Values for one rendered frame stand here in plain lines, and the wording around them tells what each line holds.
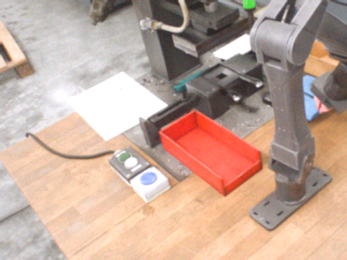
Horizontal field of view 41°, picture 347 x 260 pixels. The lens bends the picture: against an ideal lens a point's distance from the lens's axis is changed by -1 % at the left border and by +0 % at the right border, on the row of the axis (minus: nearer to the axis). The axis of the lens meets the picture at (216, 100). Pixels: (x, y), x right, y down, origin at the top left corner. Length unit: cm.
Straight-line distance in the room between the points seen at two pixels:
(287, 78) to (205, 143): 45
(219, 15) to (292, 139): 42
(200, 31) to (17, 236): 165
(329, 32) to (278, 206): 38
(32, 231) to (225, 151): 154
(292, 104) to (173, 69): 68
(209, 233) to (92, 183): 35
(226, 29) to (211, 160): 33
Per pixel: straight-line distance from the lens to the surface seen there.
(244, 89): 134
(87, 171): 125
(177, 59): 147
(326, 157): 113
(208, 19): 118
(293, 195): 100
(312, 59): 137
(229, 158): 115
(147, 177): 111
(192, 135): 124
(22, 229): 257
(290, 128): 89
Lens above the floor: 168
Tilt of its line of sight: 35 degrees down
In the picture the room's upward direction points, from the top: 11 degrees counter-clockwise
